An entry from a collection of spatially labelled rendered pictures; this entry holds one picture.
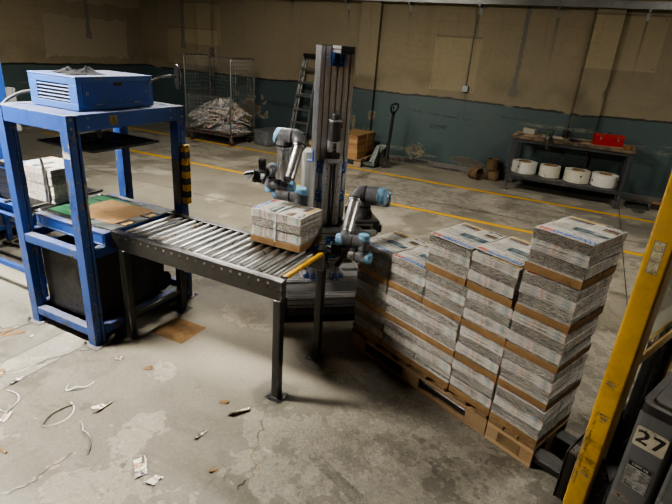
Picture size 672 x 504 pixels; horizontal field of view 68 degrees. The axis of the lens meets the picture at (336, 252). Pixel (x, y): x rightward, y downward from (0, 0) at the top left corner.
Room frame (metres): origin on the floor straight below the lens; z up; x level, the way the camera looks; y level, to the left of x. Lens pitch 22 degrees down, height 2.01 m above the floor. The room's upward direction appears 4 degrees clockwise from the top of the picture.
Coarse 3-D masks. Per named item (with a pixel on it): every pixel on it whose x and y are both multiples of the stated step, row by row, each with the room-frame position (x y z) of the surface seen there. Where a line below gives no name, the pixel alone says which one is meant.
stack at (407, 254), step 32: (384, 256) 2.96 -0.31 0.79; (416, 256) 2.91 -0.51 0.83; (384, 288) 2.93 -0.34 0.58; (416, 288) 2.74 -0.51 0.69; (448, 288) 2.58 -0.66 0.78; (384, 320) 2.91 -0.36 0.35; (416, 320) 2.72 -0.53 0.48; (448, 320) 2.54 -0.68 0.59; (480, 320) 2.40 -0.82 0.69; (512, 320) 2.30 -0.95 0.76; (384, 352) 2.88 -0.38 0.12; (416, 352) 2.68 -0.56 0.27; (480, 352) 2.37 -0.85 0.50; (416, 384) 2.66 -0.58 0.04; (480, 384) 2.33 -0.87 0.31; (480, 416) 2.30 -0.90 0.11
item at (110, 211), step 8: (112, 200) 3.66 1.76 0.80; (96, 208) 3.45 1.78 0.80; (104, 208) 3.46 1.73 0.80; (112, 208) 3.48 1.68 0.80; (120, 208) 3.49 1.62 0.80; (128, 208) 3.50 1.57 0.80; (136, 208) 3.52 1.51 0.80; (144, 208) 3.53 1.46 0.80; (96, 216) 3.28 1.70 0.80; (104, 216) 3.29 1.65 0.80; (112, 216) 3.30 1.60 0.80; (120, 216) 3.32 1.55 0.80; (128, 216) 3.33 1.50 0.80; (136, 216) 3.34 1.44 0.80
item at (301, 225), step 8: (296, 208) 3.11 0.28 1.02; (304, 208) 3.12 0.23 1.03; (312, 208) 3.13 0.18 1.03; (280, 216) 2.93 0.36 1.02; (288, 216) 2.91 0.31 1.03; (296, 216) 2.92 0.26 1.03; (304, 216) 2.93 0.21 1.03; (312, 216) 3.00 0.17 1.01; (320, 216) 3.11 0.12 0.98; (280, 224) 2.93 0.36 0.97; (288, 224) 2.91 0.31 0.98; (296, 224) 2.88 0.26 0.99; (304, 224) 2.92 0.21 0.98; (312, 224) 3.00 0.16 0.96; (320, 224) 3.09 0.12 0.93; (280, 232) 2.94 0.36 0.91; (288, 232) 2.90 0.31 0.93; (296, 232) 2.88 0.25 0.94; (304, 232) 2.91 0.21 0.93; (312, 232) 3.00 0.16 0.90; (320, 232) 3.10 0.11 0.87; (280, 240) 2.93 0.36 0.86; (288, 240) 2.91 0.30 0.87; (296, 240) 2.88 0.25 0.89; (304, 240) 2.91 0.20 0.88; (312, 240) 3.02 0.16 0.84
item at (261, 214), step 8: (272, 200) 3.24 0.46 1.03; (280, 200) 3.25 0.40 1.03; (256, 208) 3.02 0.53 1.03; (264, 208) 3.03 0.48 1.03; (272, 208) 3.05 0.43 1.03; (280, 208) 3.07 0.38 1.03; (256, 216) 3.02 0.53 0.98; (264, 216) 2.99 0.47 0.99; (256, 224) 3.01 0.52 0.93; (264, 224) 2.98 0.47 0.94; (256, 232) 3.01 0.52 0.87; (264, 232) 2.99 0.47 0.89
